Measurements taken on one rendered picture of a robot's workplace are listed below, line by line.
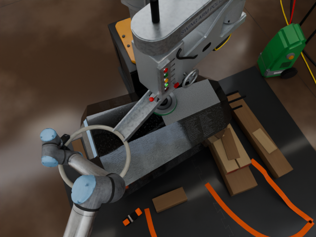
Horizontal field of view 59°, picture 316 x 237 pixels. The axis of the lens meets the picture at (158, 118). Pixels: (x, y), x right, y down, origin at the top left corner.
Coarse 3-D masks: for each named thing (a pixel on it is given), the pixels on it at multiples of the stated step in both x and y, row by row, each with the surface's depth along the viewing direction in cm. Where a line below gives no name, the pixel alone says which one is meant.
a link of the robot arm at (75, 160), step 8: (64, 152) 166; (72, 152) 169; (80, 152) 175; (64, 160) 166; (72, 160) 162; (80, 160) 157; (88, 160) 157; (80, 168) 152; (88, 168) 147; (96, 168) 144; (112, 176) 127; (120, 176) 133; (120, 184) 124; (120, 192) 123; (112, 200) 121
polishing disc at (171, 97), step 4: (152, 96) 215; (156, 96) 215; (168, 96) 215; (172, 96) 214; (156, 100) 214; (168, 100) 213; (172, 100) 213; (168, 104) 212; (172, 104) 212; (160, 108) 211; (164, 108) 211; (168, 108) 210; (172, 108) 210; (156, 112) 210; (160, 112) 209; (164, 112) 209; (168, 112) 209
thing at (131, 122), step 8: (144, 96) 197; (136, 104) 197; (144, 104) 200; (152, 104) 198; (128, 112) 197; (136, 112) 200; (144, 112) 199; (152, 112) 197; (128, 120) 200; (136, 120) 199; (144, 120) 196; (120, 128) 200; (128, 128) 199; (136, 128) 195; (128, 136) 194
